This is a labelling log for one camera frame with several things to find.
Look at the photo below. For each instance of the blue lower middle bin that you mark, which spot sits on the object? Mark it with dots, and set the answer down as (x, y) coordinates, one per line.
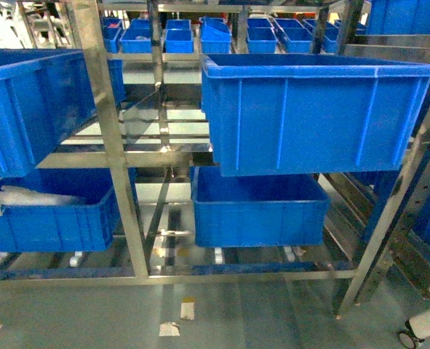
(258, 211)

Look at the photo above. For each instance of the large blue upper bin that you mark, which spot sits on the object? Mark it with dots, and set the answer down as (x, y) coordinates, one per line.
(286, 114)

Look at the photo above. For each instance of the blue lower left bin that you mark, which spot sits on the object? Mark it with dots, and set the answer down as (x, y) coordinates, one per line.
(87, 227)

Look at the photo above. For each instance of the blue upper left bin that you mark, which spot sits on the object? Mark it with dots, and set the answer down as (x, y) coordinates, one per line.
(45, 97)

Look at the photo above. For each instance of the stainless steel rack frame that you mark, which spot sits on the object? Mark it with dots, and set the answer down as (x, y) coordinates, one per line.
(364, 264)

